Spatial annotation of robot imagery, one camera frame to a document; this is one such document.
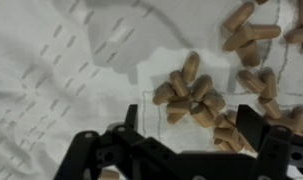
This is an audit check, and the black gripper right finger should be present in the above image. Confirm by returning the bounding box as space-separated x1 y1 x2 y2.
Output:
236 104 270 152

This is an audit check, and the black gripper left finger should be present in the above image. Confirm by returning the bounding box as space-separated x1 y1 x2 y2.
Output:
125 104 138 130

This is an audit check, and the tan wooden peg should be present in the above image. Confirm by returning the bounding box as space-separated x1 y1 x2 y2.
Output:
236 41 261 67
192 75 213 102
191 104 214 128
182 51 200 83
284 28 303 44
153 82 175 105
258 96 282 119
238 70 266 94
213 128 239 143
170 70 189 97
259 67 277 98
223 2 255 33
166 100 191 114
223 24 281 51

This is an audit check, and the white quilted duvet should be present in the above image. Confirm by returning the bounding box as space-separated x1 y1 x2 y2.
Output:
0 0 303 180

